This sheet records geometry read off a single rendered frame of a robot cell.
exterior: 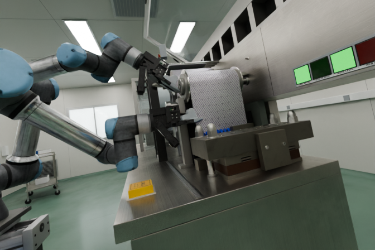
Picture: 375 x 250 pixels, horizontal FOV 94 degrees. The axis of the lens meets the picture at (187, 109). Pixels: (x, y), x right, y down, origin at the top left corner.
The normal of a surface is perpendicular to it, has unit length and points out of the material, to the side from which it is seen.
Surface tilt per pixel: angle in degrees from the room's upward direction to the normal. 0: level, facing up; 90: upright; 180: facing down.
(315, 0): 90
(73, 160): 90
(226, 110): 90
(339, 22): 90
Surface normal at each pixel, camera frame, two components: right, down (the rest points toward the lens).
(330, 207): 0.26, -0.12
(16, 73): 0.79, -0.26
